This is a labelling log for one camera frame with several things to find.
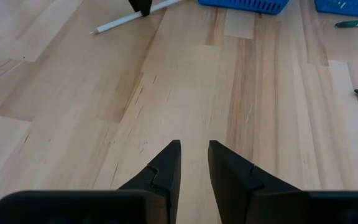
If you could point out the silver pen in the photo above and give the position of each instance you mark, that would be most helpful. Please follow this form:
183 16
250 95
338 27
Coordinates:
120 21

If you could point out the blue plastic bin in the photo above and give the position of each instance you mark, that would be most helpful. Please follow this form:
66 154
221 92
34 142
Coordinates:
346 7
244 5

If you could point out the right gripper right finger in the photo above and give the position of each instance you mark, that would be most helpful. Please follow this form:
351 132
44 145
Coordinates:
238 186

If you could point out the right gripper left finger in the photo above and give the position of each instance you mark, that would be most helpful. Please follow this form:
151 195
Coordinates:
163 186

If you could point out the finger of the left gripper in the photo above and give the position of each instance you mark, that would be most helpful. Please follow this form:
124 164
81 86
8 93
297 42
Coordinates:
135 4
147 6

